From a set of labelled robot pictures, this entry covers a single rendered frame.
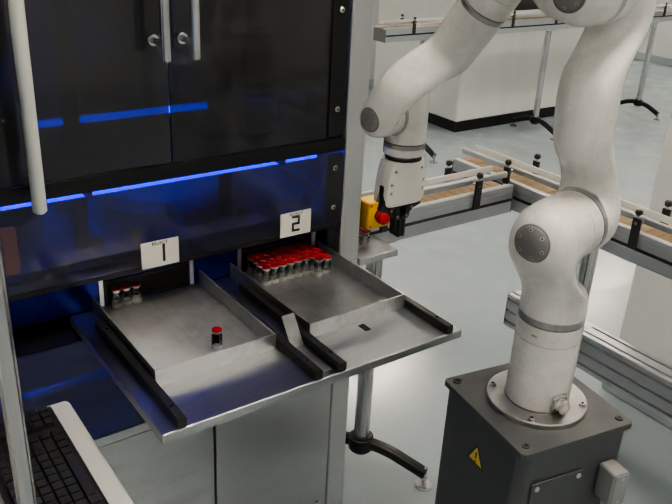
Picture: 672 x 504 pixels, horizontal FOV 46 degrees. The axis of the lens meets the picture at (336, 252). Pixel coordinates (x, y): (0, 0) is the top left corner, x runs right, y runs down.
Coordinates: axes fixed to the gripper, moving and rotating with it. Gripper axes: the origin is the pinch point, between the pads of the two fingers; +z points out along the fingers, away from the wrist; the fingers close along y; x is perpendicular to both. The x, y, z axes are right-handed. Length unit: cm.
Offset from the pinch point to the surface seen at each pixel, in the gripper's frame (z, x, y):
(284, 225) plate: 8.2, -28.0, 10.2
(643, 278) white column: 59, -26, -143
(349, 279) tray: 22.1, -19.8, -3.5
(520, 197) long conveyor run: 21, -37, -82
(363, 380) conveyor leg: 74, -44, -30
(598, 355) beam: 59, -1, -85
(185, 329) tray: 22.1, -18.1, 40.5
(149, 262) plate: 10, -28, 44
